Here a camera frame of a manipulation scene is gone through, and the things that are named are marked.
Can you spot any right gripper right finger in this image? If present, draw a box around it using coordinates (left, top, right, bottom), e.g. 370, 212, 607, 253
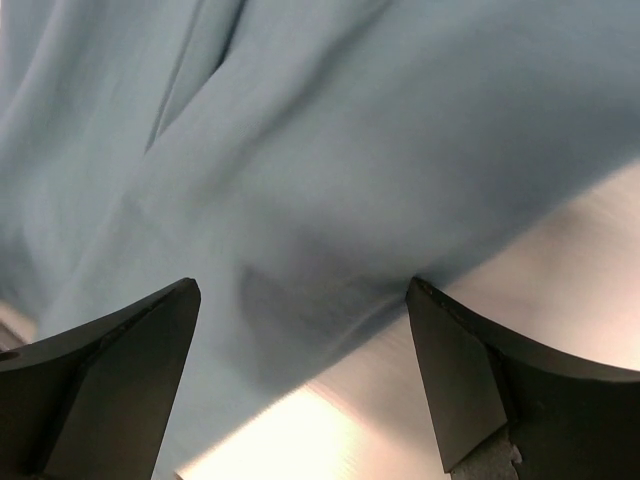
406, 278, 639, 479

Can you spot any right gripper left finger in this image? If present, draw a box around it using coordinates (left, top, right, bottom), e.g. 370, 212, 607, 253
1, 278, 201, 479

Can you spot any blue-grey t-shirt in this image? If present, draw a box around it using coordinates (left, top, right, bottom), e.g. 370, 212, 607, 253
1, 1, 639, 479

